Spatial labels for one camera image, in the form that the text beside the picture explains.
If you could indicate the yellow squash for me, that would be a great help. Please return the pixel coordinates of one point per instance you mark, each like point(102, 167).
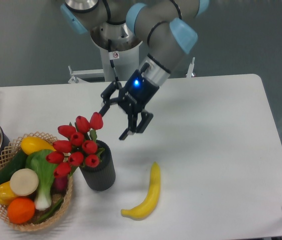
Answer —
point(32, 144)

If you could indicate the green bean pod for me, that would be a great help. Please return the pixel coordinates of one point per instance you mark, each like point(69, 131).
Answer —
point(50, 212)

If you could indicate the yellow bell pepper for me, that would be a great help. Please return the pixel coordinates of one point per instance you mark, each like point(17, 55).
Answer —
point(6, 194)

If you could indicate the red tulip bouquet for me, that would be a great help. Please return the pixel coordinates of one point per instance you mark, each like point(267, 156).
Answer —
point(80, 148)

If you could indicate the orange fruit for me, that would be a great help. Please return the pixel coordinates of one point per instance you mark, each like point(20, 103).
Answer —
point(21, 210)

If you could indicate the yellow banana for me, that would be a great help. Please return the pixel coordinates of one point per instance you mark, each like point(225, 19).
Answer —
point(145, 208)

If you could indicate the beige round disc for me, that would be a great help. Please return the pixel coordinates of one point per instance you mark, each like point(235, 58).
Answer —
point(24, 182)

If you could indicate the green cucumber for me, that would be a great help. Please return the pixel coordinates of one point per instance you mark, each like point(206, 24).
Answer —
point(18, 162)

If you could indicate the woven wicker basket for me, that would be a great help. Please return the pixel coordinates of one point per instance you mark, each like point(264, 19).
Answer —
point(6, 155)

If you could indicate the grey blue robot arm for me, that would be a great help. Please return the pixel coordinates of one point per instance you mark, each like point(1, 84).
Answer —
point(140, 46)

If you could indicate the green bok choy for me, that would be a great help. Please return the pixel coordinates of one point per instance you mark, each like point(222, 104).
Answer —
point(45, 171)

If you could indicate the dark grey ribbed vase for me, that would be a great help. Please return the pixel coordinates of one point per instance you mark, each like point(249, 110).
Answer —
point(103, 176)

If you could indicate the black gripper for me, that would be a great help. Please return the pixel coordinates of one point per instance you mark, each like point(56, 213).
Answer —
point(132, 99)

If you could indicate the purple red onion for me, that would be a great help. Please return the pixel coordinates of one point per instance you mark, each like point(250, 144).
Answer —
point(60, 184)

